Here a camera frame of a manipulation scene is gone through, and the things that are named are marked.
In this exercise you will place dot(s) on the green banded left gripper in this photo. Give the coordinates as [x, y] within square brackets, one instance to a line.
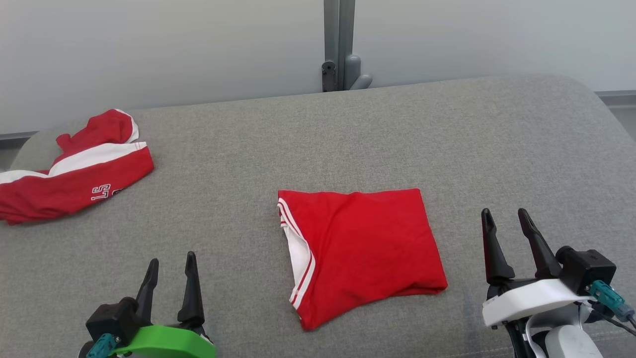
[164, 343]

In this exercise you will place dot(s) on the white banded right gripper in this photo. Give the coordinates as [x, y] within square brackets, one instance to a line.
[526, 301]

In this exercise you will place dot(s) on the red shirt with white trim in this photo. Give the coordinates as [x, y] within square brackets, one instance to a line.
[367, 248]

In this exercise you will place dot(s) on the red shirt with white stripe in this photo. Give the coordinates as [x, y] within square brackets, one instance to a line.
[74, 174]

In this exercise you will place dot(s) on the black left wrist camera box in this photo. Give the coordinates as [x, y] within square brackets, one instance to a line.
[112, 318]

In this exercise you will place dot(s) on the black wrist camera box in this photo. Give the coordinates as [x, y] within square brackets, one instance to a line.
[112, 318]
[586, 268]

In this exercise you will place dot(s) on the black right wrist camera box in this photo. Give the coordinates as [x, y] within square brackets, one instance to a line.
[586, 268]

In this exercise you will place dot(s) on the teal left camera connector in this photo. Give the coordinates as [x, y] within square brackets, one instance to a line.
[98, 347]

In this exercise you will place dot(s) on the teal camera connector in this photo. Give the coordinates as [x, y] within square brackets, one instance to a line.
[98, 347]
[610, 298]

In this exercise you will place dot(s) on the teal right camera connector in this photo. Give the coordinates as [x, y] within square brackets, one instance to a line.
[610, 298]

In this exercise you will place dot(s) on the black post hinge bracket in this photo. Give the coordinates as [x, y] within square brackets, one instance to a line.
[328, 75]

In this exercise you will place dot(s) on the grey aluminium partition post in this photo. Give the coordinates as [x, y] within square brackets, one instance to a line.
[339, 35]

